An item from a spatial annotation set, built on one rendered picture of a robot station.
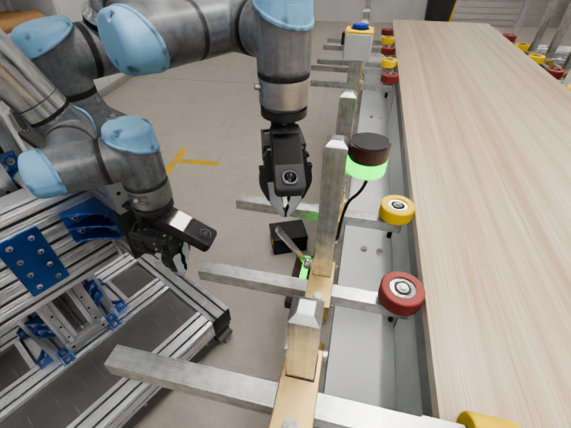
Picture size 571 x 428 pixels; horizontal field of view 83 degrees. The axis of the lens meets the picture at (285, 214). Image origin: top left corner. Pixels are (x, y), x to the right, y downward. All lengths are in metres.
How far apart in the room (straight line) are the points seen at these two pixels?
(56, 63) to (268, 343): 1.26
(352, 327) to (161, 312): 0.86
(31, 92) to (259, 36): 0.38
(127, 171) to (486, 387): 0.63
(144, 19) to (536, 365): 0.72
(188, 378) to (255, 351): 1.09
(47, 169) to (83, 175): 0.05
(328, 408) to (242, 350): 1.13
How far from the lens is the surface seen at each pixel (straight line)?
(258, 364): 1.54
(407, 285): 0.66
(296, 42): 0.46
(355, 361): 0.87
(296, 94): 0.47
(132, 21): 0.44
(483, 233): 0.84
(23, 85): 0.66
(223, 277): 0.70
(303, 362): 0.42
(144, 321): 1.50
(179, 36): 0.46
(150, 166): 0.57
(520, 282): 0.77
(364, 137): 0.50
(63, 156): 0.58
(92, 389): 1.44
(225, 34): 0.50
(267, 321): 1.63
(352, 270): 1.03
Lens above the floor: 1.40
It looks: 41 degrees down
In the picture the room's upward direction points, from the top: straight up
